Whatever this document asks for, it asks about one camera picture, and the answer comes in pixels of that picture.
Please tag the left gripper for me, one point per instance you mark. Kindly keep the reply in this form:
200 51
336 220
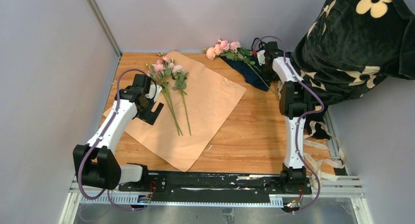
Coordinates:
148 116

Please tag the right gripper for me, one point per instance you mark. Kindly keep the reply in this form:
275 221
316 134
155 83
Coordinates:
271 77

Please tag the wrapping paper sheet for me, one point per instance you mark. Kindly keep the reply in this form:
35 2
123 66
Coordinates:
210 98

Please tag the fake rose stem one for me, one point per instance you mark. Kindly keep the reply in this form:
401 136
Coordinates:
242 60

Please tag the fake rose stem two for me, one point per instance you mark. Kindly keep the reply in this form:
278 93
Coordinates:
160 72

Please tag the fake rose stem three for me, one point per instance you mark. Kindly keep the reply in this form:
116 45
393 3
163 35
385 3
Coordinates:
180 75

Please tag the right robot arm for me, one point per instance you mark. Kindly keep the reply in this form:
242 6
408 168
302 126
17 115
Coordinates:
294 102

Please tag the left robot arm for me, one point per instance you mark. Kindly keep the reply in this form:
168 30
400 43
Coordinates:
95 161

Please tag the navy blue cloth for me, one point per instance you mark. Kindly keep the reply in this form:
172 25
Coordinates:
272 76

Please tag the black floral plush blanket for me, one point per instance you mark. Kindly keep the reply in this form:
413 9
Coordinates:
354 45

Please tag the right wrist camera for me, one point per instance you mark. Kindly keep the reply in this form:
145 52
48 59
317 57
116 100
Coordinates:
260 55

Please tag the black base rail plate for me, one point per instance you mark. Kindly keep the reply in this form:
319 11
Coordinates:
215 187

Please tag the aluminium frame post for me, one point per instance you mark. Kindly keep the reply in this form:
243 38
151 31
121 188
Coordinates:
104 26

